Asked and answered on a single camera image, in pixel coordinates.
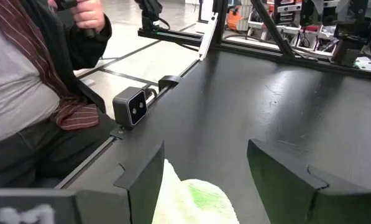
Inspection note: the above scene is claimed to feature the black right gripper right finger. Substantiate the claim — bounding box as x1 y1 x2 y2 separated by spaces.
246 138 371 224

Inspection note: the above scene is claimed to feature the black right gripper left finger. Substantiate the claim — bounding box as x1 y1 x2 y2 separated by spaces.
0 139 166 224

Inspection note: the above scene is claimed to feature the green microfiber towel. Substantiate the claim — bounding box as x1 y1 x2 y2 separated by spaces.
152 158 240 224

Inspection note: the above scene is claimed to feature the person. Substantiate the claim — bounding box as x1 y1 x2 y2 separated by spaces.
0 0 117 189

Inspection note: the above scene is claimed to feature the shelving rack with red bins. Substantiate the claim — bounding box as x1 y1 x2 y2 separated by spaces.
227 0 340 52

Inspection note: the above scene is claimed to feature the person's hand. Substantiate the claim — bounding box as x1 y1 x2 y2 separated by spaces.
48 0 106 34

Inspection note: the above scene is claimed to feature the black table-level camera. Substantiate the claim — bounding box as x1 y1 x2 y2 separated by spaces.
112 86 149 129

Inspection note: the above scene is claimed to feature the black cable clip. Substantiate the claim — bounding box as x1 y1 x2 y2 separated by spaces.
158 75 181 93

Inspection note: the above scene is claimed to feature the black aluminium rig frame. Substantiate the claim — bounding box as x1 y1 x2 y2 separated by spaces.
137 0 371 82

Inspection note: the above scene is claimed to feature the silver metal bracket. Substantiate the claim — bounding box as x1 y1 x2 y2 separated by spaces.
198 12 219 62

